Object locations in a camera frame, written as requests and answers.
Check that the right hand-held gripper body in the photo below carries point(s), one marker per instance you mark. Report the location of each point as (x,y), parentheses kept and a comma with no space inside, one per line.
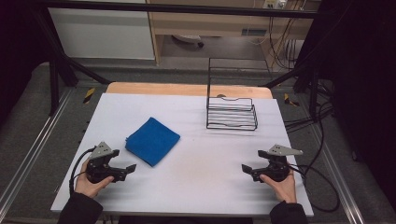
(277,168)

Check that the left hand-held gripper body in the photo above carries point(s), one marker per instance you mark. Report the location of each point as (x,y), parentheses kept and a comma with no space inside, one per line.
(99,166)

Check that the blue cloth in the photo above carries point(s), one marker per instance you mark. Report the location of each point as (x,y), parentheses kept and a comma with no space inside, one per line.
(152,141)

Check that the person's left hand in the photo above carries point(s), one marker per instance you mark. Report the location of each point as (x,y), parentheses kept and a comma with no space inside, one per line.
(88,186)

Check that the person's right hand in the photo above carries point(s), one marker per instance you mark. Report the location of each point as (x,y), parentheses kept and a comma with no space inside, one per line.
(285,189)

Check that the white table cover sheet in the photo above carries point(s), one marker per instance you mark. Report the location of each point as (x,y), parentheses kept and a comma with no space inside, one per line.
(193,186)

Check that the white cabinet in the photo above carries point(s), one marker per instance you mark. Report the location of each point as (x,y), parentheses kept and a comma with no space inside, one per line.
(99,34)

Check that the black curtain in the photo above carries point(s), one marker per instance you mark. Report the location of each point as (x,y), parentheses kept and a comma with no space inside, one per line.
(18,46)
(364,77)

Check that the white chair base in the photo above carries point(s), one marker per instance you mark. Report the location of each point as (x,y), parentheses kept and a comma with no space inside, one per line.
(188,39)

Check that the wooden desk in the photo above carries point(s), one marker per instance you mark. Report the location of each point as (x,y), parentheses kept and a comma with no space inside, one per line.
(211,21)

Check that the white power strip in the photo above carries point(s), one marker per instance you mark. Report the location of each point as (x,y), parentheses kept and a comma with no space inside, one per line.
(274,3)

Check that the aluminium rail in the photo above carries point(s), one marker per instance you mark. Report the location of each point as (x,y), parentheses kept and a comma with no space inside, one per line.
(339,177)
(34,146)

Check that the black metal frame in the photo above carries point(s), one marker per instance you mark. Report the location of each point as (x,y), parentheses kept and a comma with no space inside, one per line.
(56,77)

